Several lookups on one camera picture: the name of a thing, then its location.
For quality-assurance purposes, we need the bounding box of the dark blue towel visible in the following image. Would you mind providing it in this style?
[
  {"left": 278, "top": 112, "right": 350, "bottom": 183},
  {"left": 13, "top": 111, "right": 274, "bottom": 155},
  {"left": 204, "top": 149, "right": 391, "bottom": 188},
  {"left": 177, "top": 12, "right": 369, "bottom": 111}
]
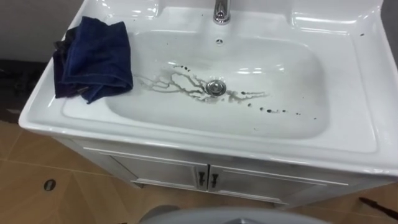
[{"left": 52, "top": 16, "right": 134, "bottom": 105}]

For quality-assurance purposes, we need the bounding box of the chrome sink drain plug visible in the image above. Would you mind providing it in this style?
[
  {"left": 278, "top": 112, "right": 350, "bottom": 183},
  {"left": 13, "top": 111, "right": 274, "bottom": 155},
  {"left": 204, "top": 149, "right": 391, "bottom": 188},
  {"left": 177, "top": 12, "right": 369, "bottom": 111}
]
[{"left": 205, "top": 79, "right": 227, "bottom": 96}]

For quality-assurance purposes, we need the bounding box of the chrome faucet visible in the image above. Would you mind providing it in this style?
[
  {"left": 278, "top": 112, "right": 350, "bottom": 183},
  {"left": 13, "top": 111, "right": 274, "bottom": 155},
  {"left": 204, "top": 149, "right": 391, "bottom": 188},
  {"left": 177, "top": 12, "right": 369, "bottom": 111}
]
[{"left": 213, "top": 0, "right": 232, "bottom": 26}]

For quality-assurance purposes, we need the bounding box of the robot body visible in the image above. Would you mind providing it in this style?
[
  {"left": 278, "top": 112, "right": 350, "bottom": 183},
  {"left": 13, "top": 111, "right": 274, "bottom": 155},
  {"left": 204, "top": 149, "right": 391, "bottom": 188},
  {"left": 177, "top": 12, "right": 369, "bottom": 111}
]
[{"left": 138, "top": 205, "right": 331, "bottom": 224}]

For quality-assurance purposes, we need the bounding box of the white washbasin vanity cabinet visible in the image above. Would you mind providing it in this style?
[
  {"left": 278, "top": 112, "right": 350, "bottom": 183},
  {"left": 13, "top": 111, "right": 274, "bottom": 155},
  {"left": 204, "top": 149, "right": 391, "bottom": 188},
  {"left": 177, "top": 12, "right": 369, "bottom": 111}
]
[{"left": 18, "top": 0, "right": 398, "bottom": 208}]

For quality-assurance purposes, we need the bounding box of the round floor drain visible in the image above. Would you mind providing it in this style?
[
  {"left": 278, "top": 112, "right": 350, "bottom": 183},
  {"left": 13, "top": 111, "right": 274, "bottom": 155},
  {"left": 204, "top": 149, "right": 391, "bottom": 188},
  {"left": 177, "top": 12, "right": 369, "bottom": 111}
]
[{"left": 43, "top": 179, "right": 57, "bottom": 192}]

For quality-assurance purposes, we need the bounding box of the black tripod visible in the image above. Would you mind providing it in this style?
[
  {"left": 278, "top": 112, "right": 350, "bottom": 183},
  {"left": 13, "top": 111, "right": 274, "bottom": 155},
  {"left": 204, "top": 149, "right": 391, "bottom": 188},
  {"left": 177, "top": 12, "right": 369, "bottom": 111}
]
[{"left": 358, "top": 197, "right": 398, "bottom": 221}]

